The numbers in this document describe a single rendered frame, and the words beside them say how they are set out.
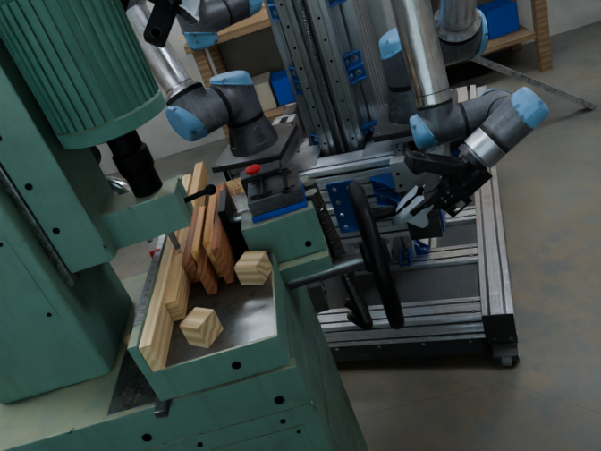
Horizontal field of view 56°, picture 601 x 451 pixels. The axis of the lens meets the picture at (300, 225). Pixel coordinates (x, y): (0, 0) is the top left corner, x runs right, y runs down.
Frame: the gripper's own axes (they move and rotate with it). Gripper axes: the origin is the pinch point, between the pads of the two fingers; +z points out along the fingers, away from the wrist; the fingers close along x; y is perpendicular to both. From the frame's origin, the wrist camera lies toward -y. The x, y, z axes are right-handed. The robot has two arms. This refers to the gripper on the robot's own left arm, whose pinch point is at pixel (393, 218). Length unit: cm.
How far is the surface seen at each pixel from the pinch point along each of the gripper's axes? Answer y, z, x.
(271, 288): -20.7, 16.2, -25.3
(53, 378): -37, 58, -22
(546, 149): 118, -41, 151
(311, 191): -21.5, 3.6, -10.3
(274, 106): 31, 58, 274
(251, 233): -25.7, 15.2, -14.2
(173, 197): -40.3, 17.8, -14.8
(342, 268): -7.2, 10.6, -13.3
